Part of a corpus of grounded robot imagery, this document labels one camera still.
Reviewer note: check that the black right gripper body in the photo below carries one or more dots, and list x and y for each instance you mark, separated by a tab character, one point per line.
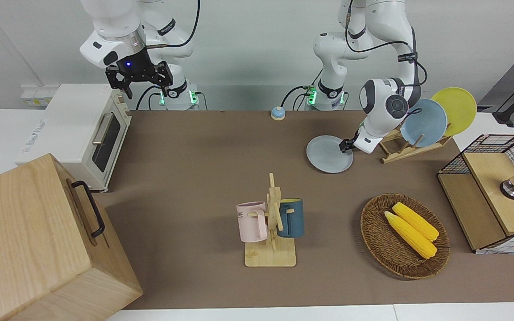
135	64

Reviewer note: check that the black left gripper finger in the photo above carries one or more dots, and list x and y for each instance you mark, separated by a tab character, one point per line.
344	146

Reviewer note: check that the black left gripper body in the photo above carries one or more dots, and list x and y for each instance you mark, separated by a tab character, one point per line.
354	141

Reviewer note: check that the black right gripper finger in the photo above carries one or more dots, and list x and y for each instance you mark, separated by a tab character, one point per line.
123	82
164	78

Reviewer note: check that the gray plate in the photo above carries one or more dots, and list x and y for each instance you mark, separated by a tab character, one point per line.
326	156

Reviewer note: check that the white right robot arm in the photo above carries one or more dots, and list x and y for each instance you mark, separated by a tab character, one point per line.
114	26

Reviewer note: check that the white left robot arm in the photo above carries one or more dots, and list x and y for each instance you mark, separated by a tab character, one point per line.
379	26

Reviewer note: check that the wooden plate rack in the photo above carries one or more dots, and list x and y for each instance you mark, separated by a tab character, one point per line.
400	154

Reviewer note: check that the light blue plate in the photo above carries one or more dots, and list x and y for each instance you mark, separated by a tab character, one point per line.
426	125

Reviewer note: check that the yellow plate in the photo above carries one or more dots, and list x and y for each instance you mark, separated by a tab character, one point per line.
460	109

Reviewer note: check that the white toaster oven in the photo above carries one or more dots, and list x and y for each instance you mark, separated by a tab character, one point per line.
69	129

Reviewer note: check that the blue wooden call bell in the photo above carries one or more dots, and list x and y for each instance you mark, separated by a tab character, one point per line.
277	113

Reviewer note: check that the dark blue mug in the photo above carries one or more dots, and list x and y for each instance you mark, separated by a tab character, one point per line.
293	218

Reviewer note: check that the yellow corn cob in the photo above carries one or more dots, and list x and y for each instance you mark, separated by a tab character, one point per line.
417	222
411	236

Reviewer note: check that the brown wicker basket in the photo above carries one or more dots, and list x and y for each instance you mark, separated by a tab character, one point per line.
386	245

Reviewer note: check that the pink mug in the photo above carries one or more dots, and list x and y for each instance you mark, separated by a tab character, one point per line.
250	223

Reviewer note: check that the wooden mug tree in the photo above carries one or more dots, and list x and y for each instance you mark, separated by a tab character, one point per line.
271	256

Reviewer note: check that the wooden cabinet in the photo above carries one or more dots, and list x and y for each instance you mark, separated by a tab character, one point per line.
29	249

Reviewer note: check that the white wall power strip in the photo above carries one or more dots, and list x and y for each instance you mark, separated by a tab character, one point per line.
38	96

